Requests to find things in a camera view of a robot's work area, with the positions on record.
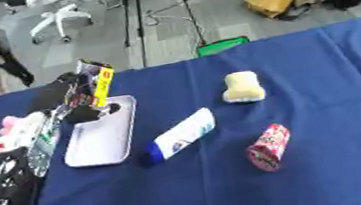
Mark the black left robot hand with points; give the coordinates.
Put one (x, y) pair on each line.
(53, 93)

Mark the yellow and black snack box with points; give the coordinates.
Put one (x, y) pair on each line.
(103, 83)

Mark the white tray box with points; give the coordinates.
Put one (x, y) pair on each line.
(100, 137)

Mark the pink and white soft toy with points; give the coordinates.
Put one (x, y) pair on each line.
(11, 135)

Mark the white office chair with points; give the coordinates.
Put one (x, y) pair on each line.
(56, 12)

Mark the black tripod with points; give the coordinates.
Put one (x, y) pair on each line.
(133, 13)

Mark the white tube with blue cap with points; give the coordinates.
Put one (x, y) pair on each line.
(182, 135)

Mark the pale yellow sponge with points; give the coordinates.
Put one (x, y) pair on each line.
(242, 87)

